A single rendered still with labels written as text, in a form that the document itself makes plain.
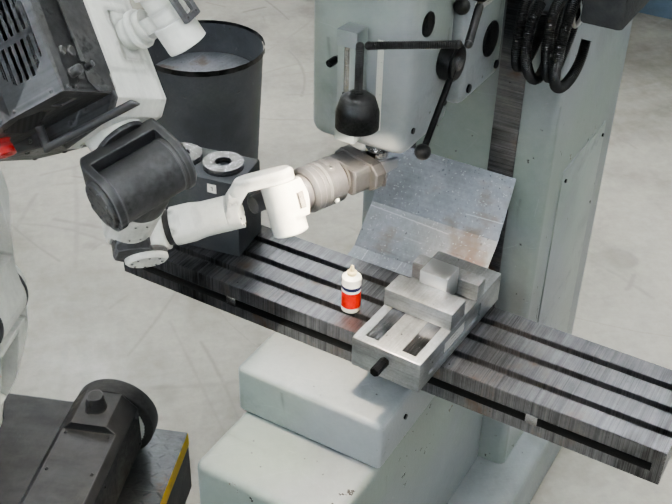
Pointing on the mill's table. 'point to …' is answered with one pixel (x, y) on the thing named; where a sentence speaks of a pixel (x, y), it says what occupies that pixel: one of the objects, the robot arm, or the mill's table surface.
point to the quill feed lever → (445, 68)
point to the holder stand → (212, 185)
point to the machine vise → (478, 285)
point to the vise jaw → (425, 302)
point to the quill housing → (385, 65)
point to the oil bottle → (351, 291)
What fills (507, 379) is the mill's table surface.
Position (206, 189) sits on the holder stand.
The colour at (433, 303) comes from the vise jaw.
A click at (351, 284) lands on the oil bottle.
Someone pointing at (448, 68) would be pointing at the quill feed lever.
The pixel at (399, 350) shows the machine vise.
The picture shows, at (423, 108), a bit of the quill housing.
